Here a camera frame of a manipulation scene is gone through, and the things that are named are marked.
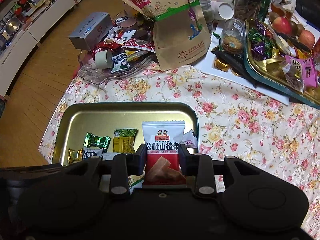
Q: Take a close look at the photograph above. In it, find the large kraft paper snack bag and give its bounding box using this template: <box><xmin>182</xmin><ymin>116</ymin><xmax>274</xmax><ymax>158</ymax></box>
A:
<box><xmin>122</xmin><ymin>0</ymin><xmax>211</xmax><ymax>70</ymax></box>

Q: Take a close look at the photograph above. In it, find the small glass cookie jar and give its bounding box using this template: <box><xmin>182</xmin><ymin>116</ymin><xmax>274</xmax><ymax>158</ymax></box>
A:
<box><xmin>220</xmin><ymin>18</ymin><xmax>244</xmax><ymax>54</ymax></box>

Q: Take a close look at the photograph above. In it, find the white jar lid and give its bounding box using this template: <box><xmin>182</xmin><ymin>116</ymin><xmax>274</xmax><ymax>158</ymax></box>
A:
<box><xmin>217</xmin><ymin>3</ymin><xmax>234</xmax><ymax>20</ymax></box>

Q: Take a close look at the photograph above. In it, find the red snack packet in dish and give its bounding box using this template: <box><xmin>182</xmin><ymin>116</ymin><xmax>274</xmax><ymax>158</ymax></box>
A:
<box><xmin>92</xmin><ymin>37</ymin><xmax>125</xmax><ymax>60</ymax></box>

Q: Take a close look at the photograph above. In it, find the dark green candy packet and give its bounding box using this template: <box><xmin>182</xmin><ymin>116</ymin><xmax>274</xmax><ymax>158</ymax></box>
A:
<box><xmin>84</xmin><ymin>132</ymin><xmax>111</xmax><ymax>153</ymax></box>

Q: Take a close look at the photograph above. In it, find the clear glass dish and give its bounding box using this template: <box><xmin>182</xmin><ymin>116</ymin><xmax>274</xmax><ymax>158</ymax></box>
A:
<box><xmin>77</xmin><ymin>51</ymin><xmax>156</xmax><ymax>85</ymax></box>

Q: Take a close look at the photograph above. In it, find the green drink can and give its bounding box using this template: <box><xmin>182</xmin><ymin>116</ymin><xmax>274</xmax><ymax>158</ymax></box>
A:
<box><xmin>258</xmin><ymin>0</ymin><xmax>271</xmax><ymax>22</ymax></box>

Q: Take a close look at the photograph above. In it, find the gold tray with snacks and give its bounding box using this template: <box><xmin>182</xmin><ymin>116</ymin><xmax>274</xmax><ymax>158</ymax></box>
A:
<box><xmin>244</xmin><ymin>19</ymin><xmax>319</xmax><ymax>109</ymax></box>

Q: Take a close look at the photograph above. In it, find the grey cardboard box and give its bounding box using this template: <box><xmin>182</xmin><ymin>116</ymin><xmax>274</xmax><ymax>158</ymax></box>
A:
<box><xmin>68</xmin><ymin>12</ymin><xmax>113</xmax><ymax>51</ymax></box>

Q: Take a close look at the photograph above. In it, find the green pea snack packet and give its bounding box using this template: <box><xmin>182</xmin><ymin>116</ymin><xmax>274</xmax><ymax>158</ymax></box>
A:
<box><xmin>113</xmin><ymin>128</ymin><xmax>138</xmax><ymax>154</ymax></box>

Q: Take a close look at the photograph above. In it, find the floral tablecloth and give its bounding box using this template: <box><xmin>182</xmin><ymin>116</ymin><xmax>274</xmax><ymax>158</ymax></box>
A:
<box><xmin>39</xmin><ymin>63</ymin><xmax>319</xmax><ymax>239</ymax></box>

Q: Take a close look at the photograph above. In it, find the white tv cabinet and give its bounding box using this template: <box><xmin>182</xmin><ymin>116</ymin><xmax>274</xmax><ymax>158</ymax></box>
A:
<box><xmin>0</xmin><ymin>0</ymin><xmax>76</xmax><ymax>99</ymax></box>

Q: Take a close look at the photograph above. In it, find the gold candy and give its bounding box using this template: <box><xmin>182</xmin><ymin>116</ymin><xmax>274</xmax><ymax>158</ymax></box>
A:
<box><xmin>67</xmin><ymin>149</ymin><xmax>83</xmax><ymax>164</ymax></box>

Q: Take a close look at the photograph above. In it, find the empty gold tin tray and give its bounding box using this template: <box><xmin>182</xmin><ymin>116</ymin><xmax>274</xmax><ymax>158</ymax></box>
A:
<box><xmin>52</xmin><ymin>102</ymin><xmax>199</xmax><ymax>165</ymax></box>

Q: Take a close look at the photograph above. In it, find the red apple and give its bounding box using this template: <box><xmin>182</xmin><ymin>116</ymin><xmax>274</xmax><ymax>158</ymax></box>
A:
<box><xmin>272</xmin><ymin>17</ymin><xmax>292</xmax><ymax>35</ymax></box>
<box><xmin>298</xmin><ymin>29</ymin><xmax>315</xmax><ymax>50</ymax></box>

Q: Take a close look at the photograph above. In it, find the raisin packet in dish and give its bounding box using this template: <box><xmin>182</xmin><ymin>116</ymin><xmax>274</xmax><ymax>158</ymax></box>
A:
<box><xmin>111</xmin><ymin>53</ymin><xmax>130</xmax><ymax>73</ymax></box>

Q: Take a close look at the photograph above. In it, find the red white hawthorn packet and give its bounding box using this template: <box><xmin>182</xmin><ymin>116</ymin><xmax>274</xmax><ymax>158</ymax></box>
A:
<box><xmin>142</xmin><ymin>121</ymin><xmax>186</xmax><ymax>185</ymax></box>

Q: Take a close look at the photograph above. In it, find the blue white raisin packet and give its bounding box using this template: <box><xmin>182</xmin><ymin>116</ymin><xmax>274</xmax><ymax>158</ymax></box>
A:
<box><xmin>82</xmin><ymin>147</ymin><xmax>103</xmax><ymax>160</ymax></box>

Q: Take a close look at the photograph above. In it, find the white tape roll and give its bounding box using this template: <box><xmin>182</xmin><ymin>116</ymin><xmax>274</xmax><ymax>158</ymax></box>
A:
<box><xmin>94</xmin><ymin>49</ymin><xmax>113</xmax><ymax>69</ymax></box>

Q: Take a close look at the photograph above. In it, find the pink snack packet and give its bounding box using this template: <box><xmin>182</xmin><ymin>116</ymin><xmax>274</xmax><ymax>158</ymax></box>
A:
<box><xmin>282</xmin><ymin>55</ymin><xmax>318</xmax><ymax>92</ymax></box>

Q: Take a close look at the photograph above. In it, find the large glass jar brown lid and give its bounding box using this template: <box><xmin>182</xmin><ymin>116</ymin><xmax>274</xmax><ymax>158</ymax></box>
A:
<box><xmin>234</xmin><ymin>0</ymin><xmax>261</xmax><ymax>23</ymax></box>

